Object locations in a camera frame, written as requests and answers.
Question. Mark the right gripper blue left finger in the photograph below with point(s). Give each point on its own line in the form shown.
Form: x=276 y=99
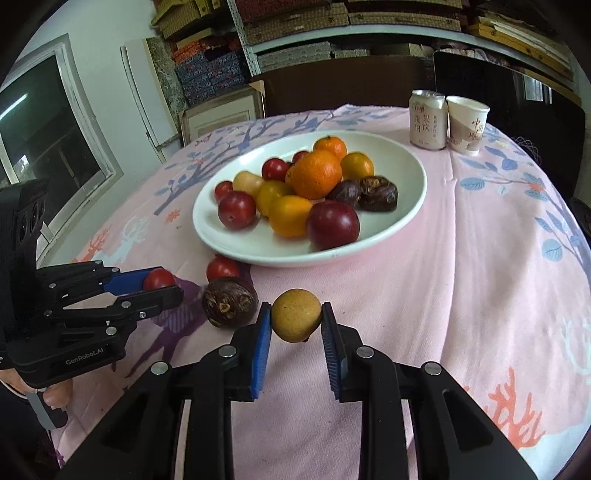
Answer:
x=175 y=422

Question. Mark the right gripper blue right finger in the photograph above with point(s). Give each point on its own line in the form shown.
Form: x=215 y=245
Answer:
x=454 y=437

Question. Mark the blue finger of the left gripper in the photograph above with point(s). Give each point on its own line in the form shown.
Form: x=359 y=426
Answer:
x=134 y=306
x=74 y=282

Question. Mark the red cherry tomato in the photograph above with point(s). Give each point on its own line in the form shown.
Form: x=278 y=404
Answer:
x=221 y=190
x=221 y=266
x=275 y=169
x=158 y=278
x=300 y=155

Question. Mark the dark purple passion fruit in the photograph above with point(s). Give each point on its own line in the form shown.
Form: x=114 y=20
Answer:
x=229 y=302

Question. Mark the small green kiwi fruit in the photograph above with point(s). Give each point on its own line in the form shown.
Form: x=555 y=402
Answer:
x=295 y=315

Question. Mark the yellow orange tomato front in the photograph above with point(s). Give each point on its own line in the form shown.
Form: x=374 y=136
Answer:
x=288 y=216

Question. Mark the large dark red plum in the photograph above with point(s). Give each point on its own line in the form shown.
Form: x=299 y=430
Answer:
x=332 y=224

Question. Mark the large orange mandarin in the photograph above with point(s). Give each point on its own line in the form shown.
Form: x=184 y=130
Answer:
x=314 y=176

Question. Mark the purple passion fruit large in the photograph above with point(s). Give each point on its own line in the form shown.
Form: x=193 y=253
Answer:
x=378 y=194

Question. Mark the small orange mandarin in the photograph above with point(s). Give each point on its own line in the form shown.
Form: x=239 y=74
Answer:
x=332 y=144

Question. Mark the small orange tomato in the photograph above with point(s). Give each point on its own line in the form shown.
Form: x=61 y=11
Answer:
x=356 y=166

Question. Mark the small dark red plum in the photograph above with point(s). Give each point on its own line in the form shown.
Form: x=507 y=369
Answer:
x=237 y=210

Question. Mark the orange mandarin front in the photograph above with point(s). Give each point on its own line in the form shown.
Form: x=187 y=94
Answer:
x=268 y=192

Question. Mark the purple passion fruit front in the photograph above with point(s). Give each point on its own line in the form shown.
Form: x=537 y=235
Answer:
x=347 y=191

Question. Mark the person left hand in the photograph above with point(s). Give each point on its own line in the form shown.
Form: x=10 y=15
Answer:
x=56 y=396

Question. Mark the white oval plate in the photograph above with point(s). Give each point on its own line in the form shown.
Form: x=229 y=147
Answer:
x=259 y=245

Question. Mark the framed picture on floor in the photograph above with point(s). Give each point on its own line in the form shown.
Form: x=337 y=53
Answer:
x=244 y=104

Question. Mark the white paper cup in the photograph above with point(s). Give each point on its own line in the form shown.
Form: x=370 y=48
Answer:
x=467 y=122

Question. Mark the pink drink can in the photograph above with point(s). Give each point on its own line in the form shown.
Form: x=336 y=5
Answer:
x=428 y=120

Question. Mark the dark wooden cabinet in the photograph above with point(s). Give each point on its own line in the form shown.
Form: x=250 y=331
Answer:
x=526 y=109

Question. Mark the metal storage shelf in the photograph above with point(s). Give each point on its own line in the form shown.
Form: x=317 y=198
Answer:
x=252 y=51

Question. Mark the dark window with white frame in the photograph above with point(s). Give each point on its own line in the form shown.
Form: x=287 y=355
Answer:
x=49 y=131

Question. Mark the white board leaning on wall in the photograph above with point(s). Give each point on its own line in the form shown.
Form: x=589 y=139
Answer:
x=158 y=124

